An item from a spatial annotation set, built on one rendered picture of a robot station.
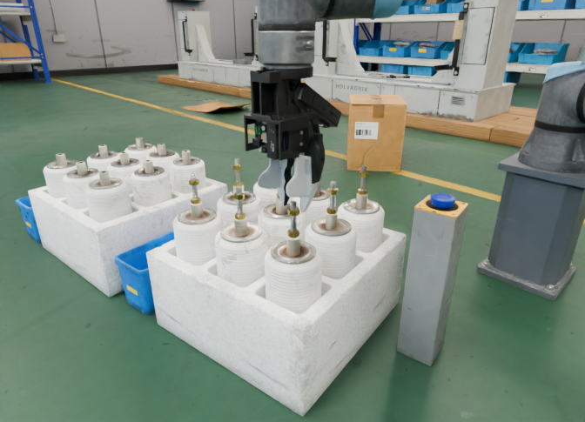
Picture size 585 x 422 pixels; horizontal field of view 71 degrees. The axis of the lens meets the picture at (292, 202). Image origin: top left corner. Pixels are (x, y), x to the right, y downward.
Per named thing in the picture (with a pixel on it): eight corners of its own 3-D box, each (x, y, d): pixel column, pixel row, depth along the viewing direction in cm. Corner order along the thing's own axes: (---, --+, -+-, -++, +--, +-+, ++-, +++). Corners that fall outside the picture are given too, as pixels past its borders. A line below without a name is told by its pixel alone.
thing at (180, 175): (195, 211, 128) (190, 155, 121) (216, 218, 122) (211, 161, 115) (169, 220, 121) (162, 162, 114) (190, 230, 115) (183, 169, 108)
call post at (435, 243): (409, 331, 86) (428, 196, 74) (442, 345, 83) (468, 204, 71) (395, 351, 81) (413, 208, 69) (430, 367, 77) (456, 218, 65)
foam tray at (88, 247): (158, 206, 148) (151, 159, 141) (231, 238, 125) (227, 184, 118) (42, 247, 120) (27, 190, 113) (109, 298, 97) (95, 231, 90)
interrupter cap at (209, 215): (184, 209, 84) (184, 206, 84) (221, 211, 84) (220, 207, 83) (171, 225, 77) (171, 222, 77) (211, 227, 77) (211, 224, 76)
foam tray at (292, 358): (271, 252, 117) (269, 194, 111) (399, 302, 96) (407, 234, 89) (157, 324, 89) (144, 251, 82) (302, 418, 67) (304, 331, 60)
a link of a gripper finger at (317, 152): (295, 182, 61) (289, 123, 59) (303, 179, 63) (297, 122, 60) (319, 184, 58) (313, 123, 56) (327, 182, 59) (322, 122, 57)
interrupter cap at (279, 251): (261, 257, 66) (261, 253, 66) (286, 238, 72) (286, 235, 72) (300, 271, 63) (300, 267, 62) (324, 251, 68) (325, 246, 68)
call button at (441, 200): (433, 201, 72) (435, 190, 72) (456, 206, 70) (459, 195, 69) (426, 208, 69) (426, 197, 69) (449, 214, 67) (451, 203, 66)
